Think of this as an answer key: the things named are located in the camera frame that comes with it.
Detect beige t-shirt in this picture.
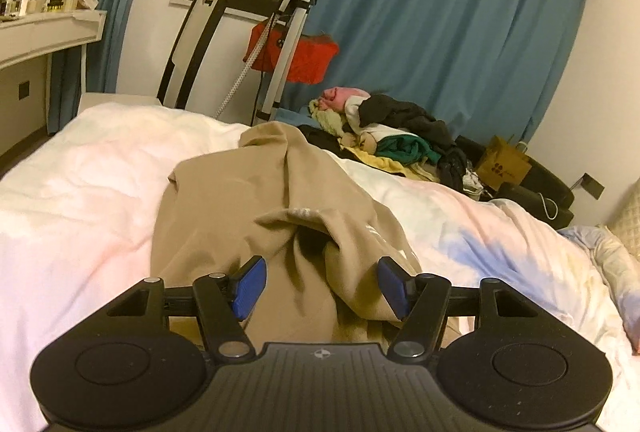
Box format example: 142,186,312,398
151,122,421,346

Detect pile of mixed clothes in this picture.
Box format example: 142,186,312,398
296,88,484,200

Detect white folding board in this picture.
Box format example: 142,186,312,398
156,0,228,109

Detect brown paper bag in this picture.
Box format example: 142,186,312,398
475,136,532,190

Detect black round chair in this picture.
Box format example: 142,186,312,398
480,158,575,230

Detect pastel tie-dye duvet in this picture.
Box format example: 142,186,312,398
1,104,639,431

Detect cream quilted pillow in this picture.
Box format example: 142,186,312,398
605,181,640,261

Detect red cloth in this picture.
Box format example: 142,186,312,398
252,24,340,85

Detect blue window curtain right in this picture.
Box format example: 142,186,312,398
305,0,586,143

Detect exercise bike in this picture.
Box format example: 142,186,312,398
214,0,319,127

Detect white vanity desk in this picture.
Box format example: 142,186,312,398
1,10,106,152

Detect cosmetics on desk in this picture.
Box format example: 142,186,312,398
1,0,100,22

